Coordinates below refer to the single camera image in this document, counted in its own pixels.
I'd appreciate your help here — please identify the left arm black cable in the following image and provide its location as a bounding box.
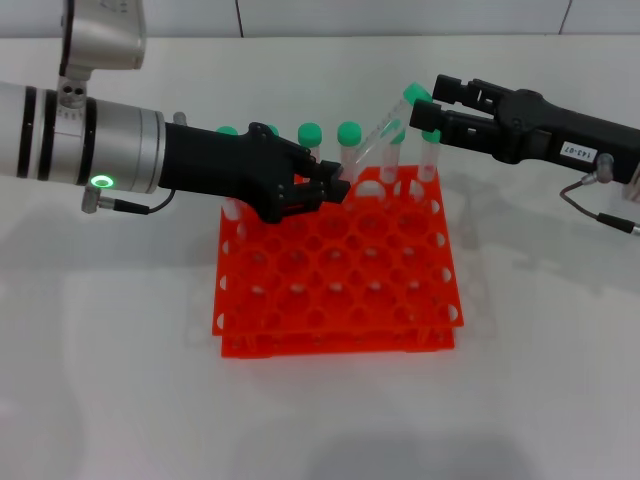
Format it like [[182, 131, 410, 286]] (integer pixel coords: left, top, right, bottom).
[[81, 187, 177, 217]]

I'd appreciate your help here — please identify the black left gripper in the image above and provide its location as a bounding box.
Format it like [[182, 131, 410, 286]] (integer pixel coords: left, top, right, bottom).
[[158, 120, 352, 225]]

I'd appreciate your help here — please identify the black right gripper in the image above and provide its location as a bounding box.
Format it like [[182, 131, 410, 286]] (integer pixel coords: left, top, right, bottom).
[[408, 74, 640, 187]]

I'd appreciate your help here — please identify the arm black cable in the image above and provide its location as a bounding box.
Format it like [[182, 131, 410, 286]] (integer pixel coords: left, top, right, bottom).
[[558, 153, 640, 235], [81, 187, 177, 217]]

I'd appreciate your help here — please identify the orange plastic test tube rack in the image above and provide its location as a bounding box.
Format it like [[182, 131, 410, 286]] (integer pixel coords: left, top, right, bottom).
[[210, 164, 466, 359]]

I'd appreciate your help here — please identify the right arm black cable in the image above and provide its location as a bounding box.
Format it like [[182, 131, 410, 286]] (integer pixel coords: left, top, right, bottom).
[[558, 153, 640, 235]]

